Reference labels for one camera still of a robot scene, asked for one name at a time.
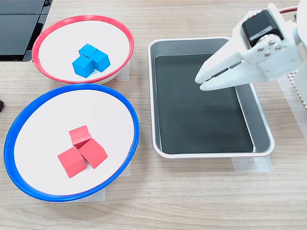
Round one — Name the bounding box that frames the blue cube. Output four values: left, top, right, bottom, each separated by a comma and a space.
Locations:
78, 43, 98, 58
89, 49, 111, 72
71, 55, 94, 79

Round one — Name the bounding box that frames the red cube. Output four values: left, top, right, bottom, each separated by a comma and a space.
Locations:
69, 125, 93, 150
57, 146, 86, 179
78, 138, 108, 169

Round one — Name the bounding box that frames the steel tray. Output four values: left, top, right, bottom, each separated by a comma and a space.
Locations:
147, 36, 276, 159

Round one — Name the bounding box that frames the black tray mat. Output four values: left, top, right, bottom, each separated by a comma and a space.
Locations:
154, 54, 254, 154

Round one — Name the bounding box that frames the red-rimmed white plate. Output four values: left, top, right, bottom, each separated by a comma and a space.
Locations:
32, 14, 134, 85

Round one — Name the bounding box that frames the blue-rimmed white plate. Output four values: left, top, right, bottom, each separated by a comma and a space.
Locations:
3, 83, 140, 202

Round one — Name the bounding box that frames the black flat electronic device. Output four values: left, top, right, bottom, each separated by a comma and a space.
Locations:
0, 0, 54, 62

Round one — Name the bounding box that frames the pale perforated base plate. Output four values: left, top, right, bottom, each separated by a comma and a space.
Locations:
286, 70, 307, 113

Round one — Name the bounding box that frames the red black white servo cable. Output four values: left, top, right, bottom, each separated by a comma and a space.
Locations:
278, 6, 300, 15

